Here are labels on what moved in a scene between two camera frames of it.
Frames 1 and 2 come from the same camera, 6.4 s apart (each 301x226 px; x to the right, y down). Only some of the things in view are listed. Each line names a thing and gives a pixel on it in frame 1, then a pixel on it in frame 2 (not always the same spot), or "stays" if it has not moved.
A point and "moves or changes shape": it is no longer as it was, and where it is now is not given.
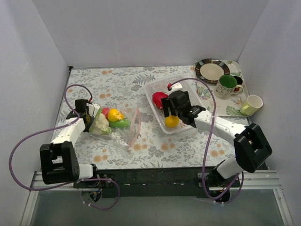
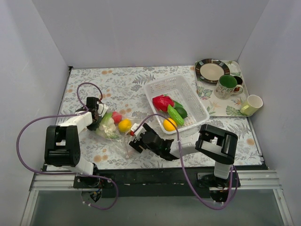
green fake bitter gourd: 120,124 moves or changes shape
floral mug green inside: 226,86 stays
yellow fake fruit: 114,115 -> 125,125
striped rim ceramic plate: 209,70 stays
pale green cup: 253,103 stays
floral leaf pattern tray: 231,107 stays
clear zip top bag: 121,125 moves or changes shape
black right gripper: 166,106 -> 140,141
